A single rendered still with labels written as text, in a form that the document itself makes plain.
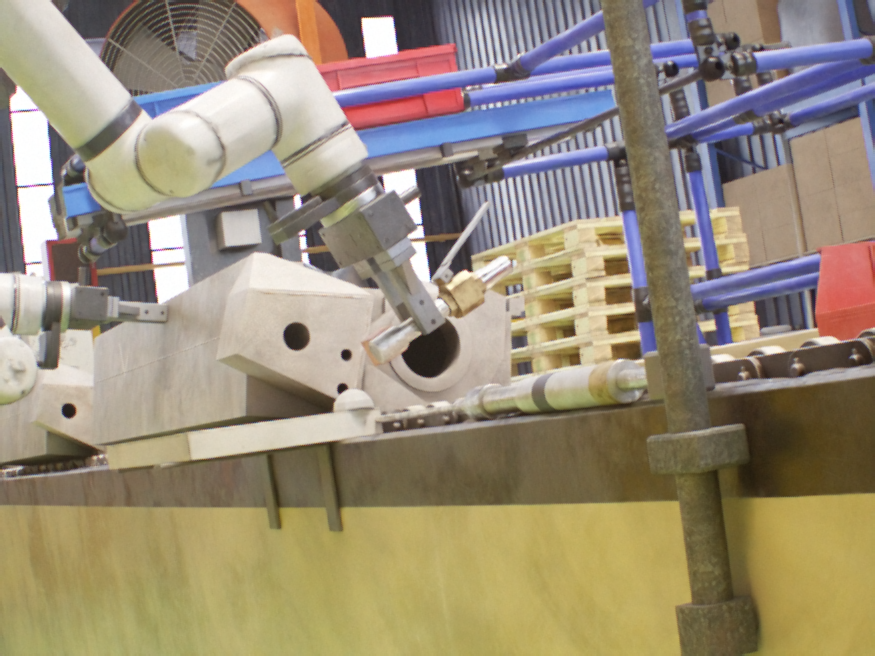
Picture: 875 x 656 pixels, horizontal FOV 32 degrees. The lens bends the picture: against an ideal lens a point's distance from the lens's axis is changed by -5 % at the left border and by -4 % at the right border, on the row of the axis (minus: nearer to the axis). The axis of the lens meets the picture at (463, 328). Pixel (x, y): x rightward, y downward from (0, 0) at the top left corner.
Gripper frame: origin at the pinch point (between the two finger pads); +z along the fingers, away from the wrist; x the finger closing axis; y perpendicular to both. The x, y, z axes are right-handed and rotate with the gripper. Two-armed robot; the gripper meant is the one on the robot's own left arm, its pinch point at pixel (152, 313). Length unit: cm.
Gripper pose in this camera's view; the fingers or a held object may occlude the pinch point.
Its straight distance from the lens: 234.2
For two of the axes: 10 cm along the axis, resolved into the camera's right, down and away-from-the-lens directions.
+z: 9.1, 0.6, 4.1
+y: 0.1, -9.9, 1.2
